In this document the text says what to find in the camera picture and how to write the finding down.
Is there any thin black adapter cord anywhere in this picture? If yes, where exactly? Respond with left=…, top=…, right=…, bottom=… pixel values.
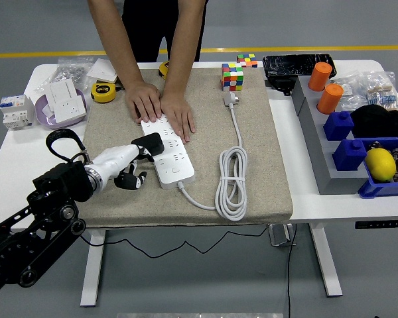
left=79, top=225, right=276, bottom=259

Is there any grey stepped stand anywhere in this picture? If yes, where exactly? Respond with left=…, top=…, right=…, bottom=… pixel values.
left=291, top=75, right=369, bottom=195

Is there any white wall switch panel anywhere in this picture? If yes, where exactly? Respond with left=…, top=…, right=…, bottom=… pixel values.
left=86, top=58, right=120, bottom=83

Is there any black plastic tray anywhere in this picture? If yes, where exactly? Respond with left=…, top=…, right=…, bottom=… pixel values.
left=261, top=53, right=338, bottom=80

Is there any silver metal bracket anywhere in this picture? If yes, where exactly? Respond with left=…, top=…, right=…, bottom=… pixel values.
left=267, top=223, right=298, bottom=248

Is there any person's left hand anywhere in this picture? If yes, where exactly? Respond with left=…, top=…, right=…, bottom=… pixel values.
left=159, top=94, right=196, bottom=144

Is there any clear bag of small parts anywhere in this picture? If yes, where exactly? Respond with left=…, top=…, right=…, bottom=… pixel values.
left=331, top=74, right=369, bottom=113

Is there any large colourful puzzle cube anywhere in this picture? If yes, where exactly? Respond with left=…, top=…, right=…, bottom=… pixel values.
left=221, top=62, right=245, bottom=93

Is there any black plug adapter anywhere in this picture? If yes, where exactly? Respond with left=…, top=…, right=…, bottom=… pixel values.
left=131, top=132, right=165, bottom=156

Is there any black cloth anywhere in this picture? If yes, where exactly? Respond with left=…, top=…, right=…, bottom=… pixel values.
left=350, top=104, right=398, bottom=139

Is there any small colourful puzzle cube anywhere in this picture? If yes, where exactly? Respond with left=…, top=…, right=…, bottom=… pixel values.
left=236, top=53, right=259, bottom=69

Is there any blue plastic bin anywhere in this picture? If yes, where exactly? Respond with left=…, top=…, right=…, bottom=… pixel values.
left=357, top=136, right=398, bottom=199

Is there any white power strip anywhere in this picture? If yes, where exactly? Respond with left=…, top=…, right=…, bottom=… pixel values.
left=141, top=114, right=196, bottom=190

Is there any black power adapter block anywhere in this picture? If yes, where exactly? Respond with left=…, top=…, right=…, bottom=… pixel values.
left=265, top=76, right=296, bottom=97

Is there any black table control panel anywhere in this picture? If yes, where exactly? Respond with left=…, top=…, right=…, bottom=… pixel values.
left=354, top=219, right=398, bottom=230

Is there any white power cord with plug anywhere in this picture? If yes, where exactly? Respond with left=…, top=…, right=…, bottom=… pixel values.
left=177, top=91, right=249, bottom=222

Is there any black hanging cable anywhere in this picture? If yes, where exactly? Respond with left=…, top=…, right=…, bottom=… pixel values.
left=286, top=225, right=298, bottom=318

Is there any grey-brown fabric mat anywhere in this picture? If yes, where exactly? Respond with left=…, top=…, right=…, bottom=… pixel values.
left=79, top=68, right=293, bottom=229

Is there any blue block with knob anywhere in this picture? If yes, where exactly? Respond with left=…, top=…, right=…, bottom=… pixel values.
left=331, top=138, right=368, bottom=172
left=323, top=111, right=355, bottom=142

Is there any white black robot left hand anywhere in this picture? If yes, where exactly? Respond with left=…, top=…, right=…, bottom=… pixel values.
left=91, top=144, right=155, bottom=191

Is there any white switch plate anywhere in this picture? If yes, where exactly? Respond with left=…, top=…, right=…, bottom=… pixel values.
left=48, top=78, right=80, bottom=105

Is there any person's right hand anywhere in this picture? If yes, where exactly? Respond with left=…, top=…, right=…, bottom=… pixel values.
left=124, top=80, right=163, bottom=123

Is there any person's torso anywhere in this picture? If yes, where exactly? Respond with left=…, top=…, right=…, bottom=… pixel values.
left=121, top=0, right=208, bottom=64

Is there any clear bag of resistors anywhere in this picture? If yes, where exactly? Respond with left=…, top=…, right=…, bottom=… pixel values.
left=361, top=71, right=398, bottom=112

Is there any purple bowl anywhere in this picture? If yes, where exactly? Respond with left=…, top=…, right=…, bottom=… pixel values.
left=34, top=87, right=88, bottom=131

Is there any yellow lemon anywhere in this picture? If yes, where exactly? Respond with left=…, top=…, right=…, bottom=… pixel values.
left=364, top=148, right=397, bottom=182

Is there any orange cylinder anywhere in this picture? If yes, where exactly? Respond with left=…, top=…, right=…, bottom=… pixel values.
left=316, top=83, right=344, bottom=115
left=307, top=62, right=334, bottom=92

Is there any white circuit breaker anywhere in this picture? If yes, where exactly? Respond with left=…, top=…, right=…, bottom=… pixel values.
left=0, top=94, right=35, bottom=132

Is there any white wall socket panel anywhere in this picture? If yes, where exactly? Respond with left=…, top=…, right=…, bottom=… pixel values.
left=48, top=95, right=88, bottom=125

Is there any white table leg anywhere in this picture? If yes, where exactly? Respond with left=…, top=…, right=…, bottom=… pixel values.
left=310, top=223, right=343, bottom=297
left=79, top=228, right=107, bottom=307

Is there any clear bag of screws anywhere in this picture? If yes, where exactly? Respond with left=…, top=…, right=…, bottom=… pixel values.
left=34, top=56, right=96, bottom=93

